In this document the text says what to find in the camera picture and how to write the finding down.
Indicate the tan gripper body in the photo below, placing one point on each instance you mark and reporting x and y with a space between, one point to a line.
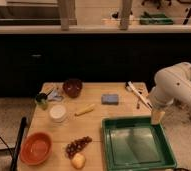
156 117

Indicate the yellow banana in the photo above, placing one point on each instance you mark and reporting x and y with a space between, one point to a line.
85 110

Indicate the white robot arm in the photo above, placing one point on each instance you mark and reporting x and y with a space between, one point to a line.
171 83

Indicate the dark maroon bowl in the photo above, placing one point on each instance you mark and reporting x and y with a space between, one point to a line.
72 87

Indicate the orange red bowl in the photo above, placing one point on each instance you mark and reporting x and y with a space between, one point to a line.
36 149

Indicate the green plastic tray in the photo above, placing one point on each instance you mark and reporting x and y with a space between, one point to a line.
134 144

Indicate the blue sponge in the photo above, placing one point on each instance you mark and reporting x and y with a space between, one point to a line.
110 99

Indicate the bunch of red grapes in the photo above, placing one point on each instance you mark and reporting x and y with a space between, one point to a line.
76 146

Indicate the yellow lemon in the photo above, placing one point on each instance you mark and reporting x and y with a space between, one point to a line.
78 161

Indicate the green object in background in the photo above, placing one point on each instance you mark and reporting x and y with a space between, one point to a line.
155 19

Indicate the white round container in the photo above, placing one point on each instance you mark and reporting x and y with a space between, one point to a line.
58 113

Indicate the grey crumpled cloth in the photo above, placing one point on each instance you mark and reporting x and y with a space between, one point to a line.
54 95

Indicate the green cup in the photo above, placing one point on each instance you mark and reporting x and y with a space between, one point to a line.
41 101

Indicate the black bar at table edge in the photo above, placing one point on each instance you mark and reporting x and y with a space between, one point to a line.
23 123

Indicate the wooden post right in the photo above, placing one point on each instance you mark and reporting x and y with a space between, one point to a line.
124 14

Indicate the wooden post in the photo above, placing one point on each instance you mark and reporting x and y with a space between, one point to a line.
66 10
124 14

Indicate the wooden post left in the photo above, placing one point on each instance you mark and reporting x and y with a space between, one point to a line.
66 10

